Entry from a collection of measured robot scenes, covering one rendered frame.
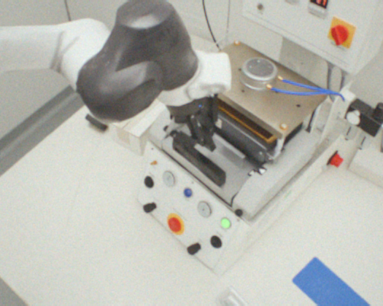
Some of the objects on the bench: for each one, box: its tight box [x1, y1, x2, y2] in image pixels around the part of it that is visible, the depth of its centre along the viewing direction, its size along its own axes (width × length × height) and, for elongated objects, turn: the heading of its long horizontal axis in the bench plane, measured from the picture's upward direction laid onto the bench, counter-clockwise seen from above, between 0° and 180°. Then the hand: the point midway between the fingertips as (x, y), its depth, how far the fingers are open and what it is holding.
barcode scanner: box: [85, 112, 109, 131], centre depth 122 cm, size 20×8×8 cm, turn 144°
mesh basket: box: [177, 11, 231, 52], centre depth 139 cm, size 22×26×13 cm
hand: (206, 139), depth 79 cm, fingers closed
